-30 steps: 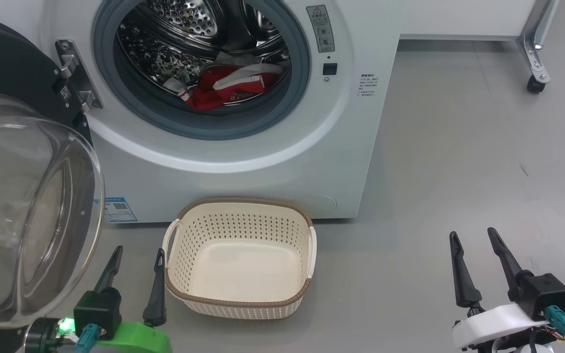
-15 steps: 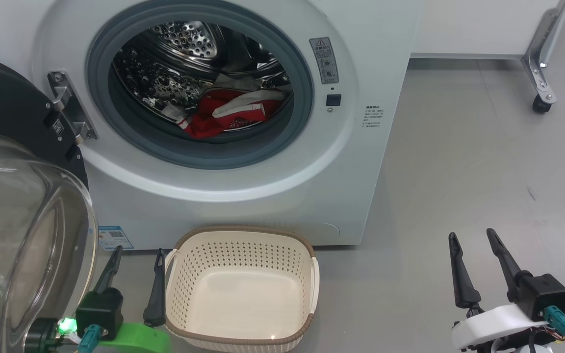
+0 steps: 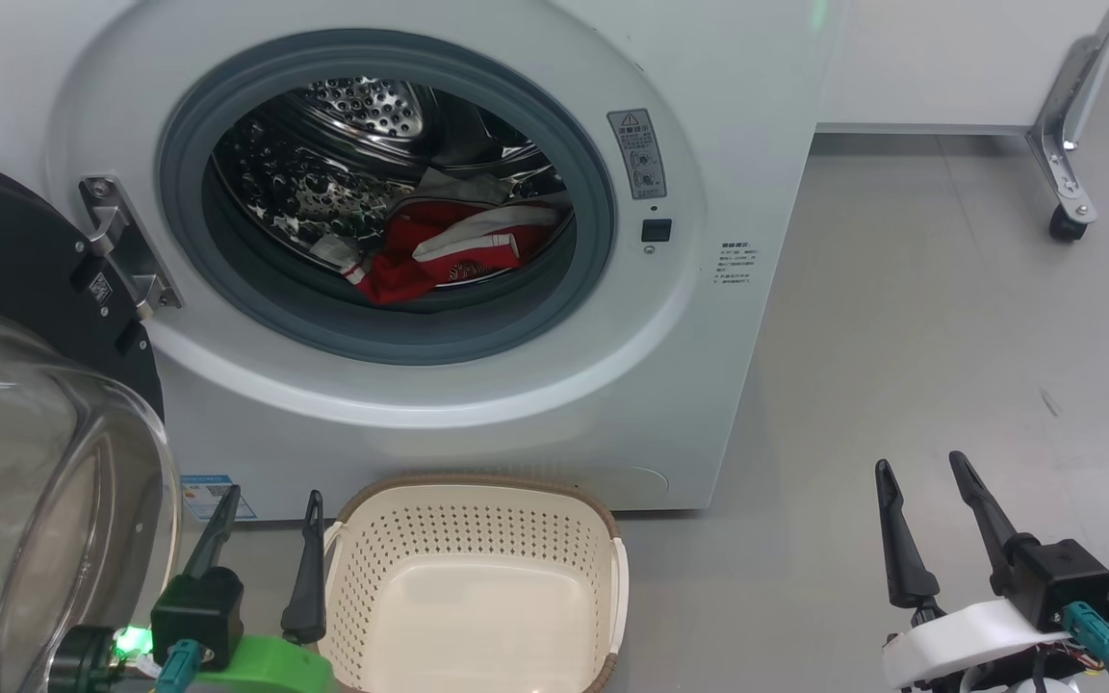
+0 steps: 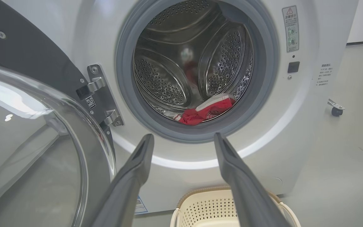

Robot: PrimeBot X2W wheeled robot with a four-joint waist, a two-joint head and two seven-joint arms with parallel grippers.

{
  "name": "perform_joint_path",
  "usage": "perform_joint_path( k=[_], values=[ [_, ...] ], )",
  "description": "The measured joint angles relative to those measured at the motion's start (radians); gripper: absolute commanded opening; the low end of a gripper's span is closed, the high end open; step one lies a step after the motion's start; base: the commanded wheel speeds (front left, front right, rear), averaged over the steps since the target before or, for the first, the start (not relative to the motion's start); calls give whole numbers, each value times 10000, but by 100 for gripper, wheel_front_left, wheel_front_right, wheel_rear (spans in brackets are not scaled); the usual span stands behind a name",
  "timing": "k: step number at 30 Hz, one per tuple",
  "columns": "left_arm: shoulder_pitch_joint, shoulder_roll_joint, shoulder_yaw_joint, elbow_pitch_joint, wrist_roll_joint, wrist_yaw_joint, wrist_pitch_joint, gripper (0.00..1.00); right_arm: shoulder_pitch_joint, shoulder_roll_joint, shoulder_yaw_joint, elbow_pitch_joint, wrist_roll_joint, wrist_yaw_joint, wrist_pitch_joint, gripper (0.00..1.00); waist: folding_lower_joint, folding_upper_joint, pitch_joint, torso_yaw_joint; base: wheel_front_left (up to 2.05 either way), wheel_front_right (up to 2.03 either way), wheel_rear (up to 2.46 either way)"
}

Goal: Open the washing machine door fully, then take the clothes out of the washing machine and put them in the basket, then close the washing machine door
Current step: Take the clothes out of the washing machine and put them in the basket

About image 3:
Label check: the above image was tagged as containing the round filter cover flap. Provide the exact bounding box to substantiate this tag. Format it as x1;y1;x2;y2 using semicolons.
603;466;671;511

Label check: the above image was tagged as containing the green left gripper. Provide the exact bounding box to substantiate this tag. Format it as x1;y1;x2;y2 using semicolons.
49;484;340;693

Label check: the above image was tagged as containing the washer drum opening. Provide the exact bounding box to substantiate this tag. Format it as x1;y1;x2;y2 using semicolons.
158;29;617;367

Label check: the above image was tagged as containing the grey warning sticker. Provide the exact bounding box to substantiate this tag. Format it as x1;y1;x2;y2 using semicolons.
607;109;668;201

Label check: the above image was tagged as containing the red and white garment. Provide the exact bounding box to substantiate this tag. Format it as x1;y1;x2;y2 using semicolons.
309;168;563;307

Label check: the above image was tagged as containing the blue energy label sticker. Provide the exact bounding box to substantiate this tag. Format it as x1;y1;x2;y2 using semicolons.
179;474;258;523

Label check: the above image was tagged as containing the perforated steel washer drum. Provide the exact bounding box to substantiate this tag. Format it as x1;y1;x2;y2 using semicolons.
212;77;575;290

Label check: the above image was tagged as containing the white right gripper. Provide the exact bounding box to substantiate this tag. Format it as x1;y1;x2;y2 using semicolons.
875;450;1109;690

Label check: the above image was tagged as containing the cream perforated laundry basket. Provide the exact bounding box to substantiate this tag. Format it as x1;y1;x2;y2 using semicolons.
322;474;630;693

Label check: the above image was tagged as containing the left camera cable teal plug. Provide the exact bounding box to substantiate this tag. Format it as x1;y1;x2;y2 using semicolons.
155;638;205;693

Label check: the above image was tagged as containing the white front-load washing machine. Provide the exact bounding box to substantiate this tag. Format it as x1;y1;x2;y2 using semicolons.
0;0;849;522

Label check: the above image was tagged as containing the silver metal door hinge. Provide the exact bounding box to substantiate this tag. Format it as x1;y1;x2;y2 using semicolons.
78;175;183;320

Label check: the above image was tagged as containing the white partition panel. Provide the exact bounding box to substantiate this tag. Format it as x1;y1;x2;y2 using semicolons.
816;0;1109;136

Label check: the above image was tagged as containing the black caster wheel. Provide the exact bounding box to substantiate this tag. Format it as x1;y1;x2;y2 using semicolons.
1048;204;1090;244

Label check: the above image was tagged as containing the silver metal partition leg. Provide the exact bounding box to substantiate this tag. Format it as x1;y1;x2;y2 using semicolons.
1026;0;1109;224

